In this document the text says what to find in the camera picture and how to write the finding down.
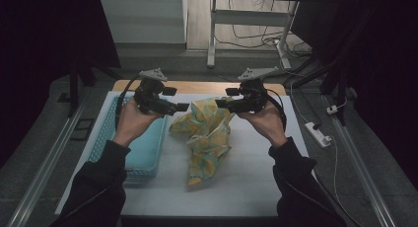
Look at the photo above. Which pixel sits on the person's left hand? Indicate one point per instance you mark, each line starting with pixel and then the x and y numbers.
pixel 131 121

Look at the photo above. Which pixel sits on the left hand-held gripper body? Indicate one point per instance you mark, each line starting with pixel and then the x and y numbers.
pixel 149 95

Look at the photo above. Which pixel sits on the black tripod stand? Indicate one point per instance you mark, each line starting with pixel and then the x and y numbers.
pixel 332 75

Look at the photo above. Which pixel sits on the citrus print fabric bag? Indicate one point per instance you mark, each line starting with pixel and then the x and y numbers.
pixel 207 138

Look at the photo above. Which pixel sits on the aluminium floor rail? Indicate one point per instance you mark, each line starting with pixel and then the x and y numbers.
pixel 46 167
pixel 361 167

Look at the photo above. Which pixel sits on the black floor plate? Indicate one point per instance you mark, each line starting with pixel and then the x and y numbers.
pixel 83 130

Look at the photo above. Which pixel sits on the white plug adapter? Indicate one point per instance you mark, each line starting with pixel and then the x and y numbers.
pixel 332 109

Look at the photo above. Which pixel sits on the blue plastic basket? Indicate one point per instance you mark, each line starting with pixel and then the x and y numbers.
pixel 148 151

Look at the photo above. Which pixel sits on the white desk frame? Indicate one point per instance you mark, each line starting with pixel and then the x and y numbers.
pixel 249 17

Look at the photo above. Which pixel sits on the black metal stand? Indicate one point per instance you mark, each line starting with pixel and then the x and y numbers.
pixel 74 89

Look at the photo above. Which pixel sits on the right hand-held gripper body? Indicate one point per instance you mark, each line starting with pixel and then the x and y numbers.
pixel 253 95

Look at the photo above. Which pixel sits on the person's right hand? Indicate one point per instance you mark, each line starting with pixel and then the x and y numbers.
pixel 269 125

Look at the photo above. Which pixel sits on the white power strip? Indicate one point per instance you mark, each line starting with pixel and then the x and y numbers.
pixel 318 135

